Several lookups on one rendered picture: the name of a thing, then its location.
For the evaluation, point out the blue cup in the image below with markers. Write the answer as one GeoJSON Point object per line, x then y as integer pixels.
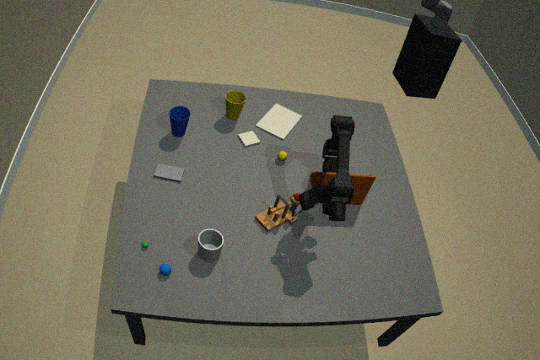
{"type": "Point", "coordinates": [179, 117]}

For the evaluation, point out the blue ball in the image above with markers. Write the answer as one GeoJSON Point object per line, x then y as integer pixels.
{"type": "Point", "coordinates": [165, 269]}

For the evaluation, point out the yellow ball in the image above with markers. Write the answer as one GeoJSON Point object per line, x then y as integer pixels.
{"type": "Point", "coordinates": [282, 155]}

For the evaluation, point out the small wooden catapult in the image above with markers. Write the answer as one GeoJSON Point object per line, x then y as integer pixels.
{"type": "Point", "coordinates": [278, 214]}

